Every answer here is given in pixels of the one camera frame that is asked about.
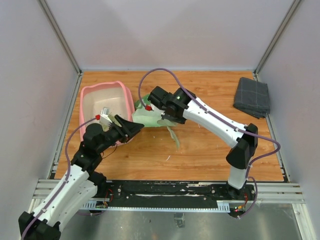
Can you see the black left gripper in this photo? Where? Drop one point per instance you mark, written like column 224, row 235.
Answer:
column 128, row 129

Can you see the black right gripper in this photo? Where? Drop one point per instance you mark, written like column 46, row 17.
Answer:
column 181, row 120

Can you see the green cat litter bag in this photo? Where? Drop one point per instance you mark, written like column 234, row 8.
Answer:
column 141, row 116

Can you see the pink litter box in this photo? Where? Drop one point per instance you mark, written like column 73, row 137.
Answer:
column 112, row 95

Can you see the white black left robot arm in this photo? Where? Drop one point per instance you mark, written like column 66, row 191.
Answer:
column 80, row 181

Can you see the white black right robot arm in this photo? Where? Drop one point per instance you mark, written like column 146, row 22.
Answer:
column 184, row 105

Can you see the green cat litter pellets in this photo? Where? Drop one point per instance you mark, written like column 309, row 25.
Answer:
column 114, row 122

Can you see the folded dark grey cloth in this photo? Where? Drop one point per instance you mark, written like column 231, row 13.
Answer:
column 252, row 98

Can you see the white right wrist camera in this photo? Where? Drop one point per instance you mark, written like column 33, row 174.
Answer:
column 152, row 109

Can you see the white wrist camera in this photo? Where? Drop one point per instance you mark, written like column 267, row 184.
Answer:
column 104, row 117
column 152, row 109

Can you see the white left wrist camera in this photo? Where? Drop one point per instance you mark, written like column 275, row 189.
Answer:
column 104, row 117

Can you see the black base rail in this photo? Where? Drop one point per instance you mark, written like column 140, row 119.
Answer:
column 176, row 193

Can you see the grey slotted cable duct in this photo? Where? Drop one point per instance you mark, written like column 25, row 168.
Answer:
column 199, row 207

